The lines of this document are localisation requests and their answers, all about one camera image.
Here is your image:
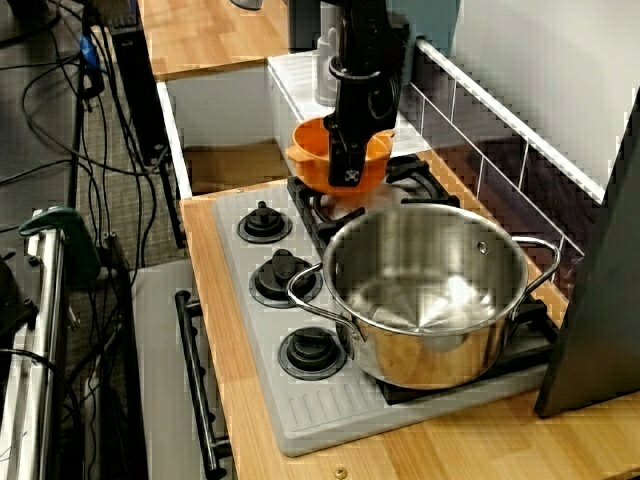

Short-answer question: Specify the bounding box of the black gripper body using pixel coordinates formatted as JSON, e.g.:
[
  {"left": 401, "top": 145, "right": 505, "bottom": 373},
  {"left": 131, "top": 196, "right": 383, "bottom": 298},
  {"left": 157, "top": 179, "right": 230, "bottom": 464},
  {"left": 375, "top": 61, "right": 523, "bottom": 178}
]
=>
[{"left": 323, "top": 73, "right": 402, "bottom": 147}]

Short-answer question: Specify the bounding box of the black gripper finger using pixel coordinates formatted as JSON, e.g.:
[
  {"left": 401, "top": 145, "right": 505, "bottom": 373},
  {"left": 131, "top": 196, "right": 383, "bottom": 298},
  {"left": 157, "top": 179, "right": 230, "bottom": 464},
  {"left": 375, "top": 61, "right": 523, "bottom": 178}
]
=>
[{"left": 327, "top": 129, "right": 370, "bottom": 188}]

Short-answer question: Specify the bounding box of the orange plastic toy pot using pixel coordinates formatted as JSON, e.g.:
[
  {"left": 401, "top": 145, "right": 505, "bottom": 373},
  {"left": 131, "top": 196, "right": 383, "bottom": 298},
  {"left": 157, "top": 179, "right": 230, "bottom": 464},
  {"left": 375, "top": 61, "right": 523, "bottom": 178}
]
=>
[{"left": 284, "top": 117, "right": 396, "bottom": 196}]

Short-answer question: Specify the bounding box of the clear plastic bottle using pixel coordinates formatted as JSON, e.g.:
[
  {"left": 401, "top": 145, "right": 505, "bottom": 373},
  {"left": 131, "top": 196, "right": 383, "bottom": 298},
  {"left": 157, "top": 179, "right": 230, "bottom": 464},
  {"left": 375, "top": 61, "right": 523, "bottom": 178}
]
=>
[{"left": 314, "top": 0, "right": 345, "bottom": 106}]

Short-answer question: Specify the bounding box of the black burner grate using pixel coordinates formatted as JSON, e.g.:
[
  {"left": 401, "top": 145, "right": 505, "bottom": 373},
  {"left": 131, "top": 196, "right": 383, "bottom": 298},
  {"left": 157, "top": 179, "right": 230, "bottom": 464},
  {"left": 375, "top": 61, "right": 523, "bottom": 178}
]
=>
[
  {"left": 286, "top": 153, "right": 461, "bottom": 251},
  {"left": 379, "top": 294, "right": 559, "bottom": 406}
]

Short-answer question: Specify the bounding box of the black stove knob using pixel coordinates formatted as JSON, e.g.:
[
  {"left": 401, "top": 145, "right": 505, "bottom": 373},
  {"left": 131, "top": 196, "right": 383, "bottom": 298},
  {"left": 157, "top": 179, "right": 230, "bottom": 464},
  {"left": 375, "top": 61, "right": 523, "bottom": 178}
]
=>
[
  {"left": 277, "top": 325, "right": 349, "bottom": 382},
  {"left": 248, "top": 248, "right": 324, "bottom": 309},
  {"left": 237, "top": 200, "right": 294, "bottom": 245}
]

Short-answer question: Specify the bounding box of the brown cardboard sheet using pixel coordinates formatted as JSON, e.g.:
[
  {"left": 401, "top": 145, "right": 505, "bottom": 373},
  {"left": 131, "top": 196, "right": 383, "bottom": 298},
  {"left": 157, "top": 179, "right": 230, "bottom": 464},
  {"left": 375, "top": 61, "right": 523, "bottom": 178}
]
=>
[{"left": 183, "top": 142, "right": 294, "bottom": 196}]

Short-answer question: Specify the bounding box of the white toy sink basin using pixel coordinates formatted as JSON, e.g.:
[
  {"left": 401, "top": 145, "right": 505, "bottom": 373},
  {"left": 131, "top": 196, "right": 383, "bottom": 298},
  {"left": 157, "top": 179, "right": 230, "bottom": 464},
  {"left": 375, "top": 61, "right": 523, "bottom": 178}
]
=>
[{"left": 157, "top": 49, "right": 431, "bottom": 201}]

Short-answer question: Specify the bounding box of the dark tile backsplash panel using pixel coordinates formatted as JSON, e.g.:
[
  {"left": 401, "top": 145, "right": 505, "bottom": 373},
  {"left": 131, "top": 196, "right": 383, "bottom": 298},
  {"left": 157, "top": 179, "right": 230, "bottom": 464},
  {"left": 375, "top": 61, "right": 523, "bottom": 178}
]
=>
[{"left": 409, "top": 37, "right": 611, "bottom": 296}]

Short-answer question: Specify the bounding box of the stainless steel cooking pot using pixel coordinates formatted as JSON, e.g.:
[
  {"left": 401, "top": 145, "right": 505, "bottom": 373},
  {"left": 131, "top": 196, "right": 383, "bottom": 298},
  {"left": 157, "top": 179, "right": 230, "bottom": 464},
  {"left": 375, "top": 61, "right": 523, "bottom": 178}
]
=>
[{"left": 286, "top": 202, "right": 562, "bottom": 391}]

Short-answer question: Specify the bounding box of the black tower box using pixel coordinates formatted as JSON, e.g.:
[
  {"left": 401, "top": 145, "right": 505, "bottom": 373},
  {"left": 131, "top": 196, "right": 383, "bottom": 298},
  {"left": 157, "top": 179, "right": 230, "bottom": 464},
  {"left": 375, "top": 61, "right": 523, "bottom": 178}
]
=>
[{"left": 108, "top": 22, "right": 170, "bottom": 166}]

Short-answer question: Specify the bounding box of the wooden kitchen countertop board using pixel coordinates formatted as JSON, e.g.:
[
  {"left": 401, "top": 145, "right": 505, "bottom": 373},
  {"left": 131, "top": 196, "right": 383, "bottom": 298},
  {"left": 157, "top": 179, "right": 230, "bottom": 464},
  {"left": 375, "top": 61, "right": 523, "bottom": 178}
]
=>
[{"left": 179, "top": 149, "right": 640, "bottom": 480}]

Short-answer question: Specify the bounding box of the grey toy stove plate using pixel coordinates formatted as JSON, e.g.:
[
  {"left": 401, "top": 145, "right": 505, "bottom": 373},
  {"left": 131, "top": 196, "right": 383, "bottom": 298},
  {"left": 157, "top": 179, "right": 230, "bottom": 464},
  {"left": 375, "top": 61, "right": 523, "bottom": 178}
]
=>
[{"left": 210, "top": 184, "right": 551, "bottom": 457}]

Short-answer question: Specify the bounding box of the white toy oven cabinet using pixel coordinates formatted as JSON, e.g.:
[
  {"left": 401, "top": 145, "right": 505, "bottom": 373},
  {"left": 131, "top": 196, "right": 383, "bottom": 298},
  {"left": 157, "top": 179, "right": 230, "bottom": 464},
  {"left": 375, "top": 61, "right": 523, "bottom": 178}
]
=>
[{"left": 132, "top": 259, "right": 236, "bottom": 480}]

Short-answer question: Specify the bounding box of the black vertical pole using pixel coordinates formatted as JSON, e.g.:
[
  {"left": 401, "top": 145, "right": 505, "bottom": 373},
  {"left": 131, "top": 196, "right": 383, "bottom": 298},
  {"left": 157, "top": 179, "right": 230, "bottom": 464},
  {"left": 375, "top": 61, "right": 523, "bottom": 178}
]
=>
[{"left": 66, "top": 99, "right": 87, "bottom": 211}]

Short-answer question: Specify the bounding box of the black board panel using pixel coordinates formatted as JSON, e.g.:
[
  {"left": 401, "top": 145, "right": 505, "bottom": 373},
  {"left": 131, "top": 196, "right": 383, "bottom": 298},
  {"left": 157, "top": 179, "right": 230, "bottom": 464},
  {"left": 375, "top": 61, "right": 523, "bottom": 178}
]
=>
[{"left": 534, "top": 87, "right": 640, "bottom": 419}]

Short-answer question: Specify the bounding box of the black equipment block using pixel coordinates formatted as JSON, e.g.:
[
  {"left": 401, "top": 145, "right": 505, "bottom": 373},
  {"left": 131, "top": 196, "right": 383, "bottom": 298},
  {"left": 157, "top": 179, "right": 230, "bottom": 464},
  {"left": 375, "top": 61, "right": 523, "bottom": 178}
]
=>
[{"left": 0, "top": 249, "right": 40, "bottom": 346}]

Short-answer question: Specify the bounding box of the black oven door handle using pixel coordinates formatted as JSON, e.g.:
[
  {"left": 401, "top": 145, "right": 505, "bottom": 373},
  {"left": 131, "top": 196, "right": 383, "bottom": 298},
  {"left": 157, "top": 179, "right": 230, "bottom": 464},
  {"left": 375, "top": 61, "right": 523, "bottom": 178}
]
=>
[{"left": 174, "top": 288, "right": 234, "bottom": 476}]

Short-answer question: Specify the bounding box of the blue handled clamp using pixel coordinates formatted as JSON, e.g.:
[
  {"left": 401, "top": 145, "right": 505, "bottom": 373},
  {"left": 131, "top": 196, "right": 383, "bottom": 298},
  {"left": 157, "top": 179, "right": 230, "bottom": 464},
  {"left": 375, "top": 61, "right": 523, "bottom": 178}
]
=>
[{"left": 78, "top": 29, "right": 107, "bottom": 112}]

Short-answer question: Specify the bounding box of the black cable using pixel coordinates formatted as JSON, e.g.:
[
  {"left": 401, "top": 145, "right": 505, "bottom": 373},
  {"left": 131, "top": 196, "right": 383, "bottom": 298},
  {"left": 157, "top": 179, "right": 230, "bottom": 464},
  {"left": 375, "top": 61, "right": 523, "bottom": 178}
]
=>
[
  {"left": 0, "top": 158, "right": 76, "bottom": 186},
  {"left": 0, "top": 347, "right": 84, "bottom": 451}
]

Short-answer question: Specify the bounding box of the aluminium frame rail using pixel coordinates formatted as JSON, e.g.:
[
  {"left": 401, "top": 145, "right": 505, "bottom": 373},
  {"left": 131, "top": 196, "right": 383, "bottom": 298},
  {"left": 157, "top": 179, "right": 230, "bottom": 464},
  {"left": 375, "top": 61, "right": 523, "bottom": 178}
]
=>
[{"left": 0, "top": 214, "right": 69, "bottom": 480}]

